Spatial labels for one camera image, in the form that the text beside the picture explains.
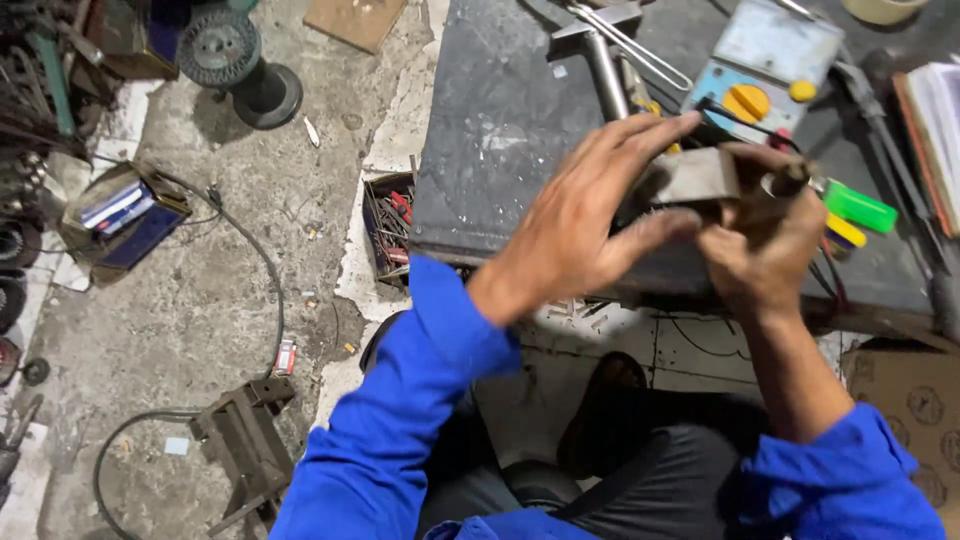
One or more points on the person's left hand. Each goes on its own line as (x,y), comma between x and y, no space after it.
(562,240)

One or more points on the person's right hand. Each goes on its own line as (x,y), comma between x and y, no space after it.
(757,255)

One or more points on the person's right fingers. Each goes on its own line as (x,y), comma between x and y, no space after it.
(757,169)

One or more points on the grey metal block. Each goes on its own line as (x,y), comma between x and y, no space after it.
(697,176)

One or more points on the black probe lead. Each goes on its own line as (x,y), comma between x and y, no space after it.
(739,120)

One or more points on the blue multimeter with yellow dial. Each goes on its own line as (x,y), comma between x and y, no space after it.
(765,60)

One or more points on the long grey metal pliers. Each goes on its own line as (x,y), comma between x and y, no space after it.
(877,127)

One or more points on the grey metal hammer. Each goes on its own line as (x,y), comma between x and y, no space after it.
(604,67)

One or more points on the open book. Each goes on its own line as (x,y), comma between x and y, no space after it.
(937,127)

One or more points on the beige tape roll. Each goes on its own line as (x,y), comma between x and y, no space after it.
(881,9)

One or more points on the person's brown shoe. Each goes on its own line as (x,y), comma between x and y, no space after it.
(600,405)

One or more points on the brown printed cardboard box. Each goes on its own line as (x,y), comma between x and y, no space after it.
(911,420)

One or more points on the person's dark trousers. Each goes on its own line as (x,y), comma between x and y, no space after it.
(645,480)

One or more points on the box of nails and tools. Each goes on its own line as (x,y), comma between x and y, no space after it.
(390,225)

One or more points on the black stool seat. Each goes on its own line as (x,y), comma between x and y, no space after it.
(536,484)

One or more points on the brown cardboard piece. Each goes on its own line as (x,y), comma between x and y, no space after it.
(356,21)

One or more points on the small red white packet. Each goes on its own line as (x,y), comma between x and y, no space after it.
(285,357)

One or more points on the rusty metal stand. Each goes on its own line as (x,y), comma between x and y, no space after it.
(244,442)

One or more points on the open carton with blue packets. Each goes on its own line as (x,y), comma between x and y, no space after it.
(124,217)

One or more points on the heap of scrap metal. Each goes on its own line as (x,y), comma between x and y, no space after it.
(45,67)

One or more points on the row of motor parts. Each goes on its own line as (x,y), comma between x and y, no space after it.
(16,255)

